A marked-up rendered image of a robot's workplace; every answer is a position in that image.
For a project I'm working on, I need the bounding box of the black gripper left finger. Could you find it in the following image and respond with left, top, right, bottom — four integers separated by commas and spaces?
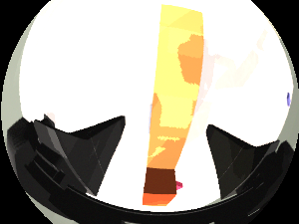
33, 114, 126, 197

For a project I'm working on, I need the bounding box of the pink rectangular block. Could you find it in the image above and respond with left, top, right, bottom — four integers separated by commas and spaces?
176, 181, 184, 191

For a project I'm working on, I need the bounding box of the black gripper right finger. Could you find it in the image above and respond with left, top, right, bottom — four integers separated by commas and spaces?
206, 124, 279, 200

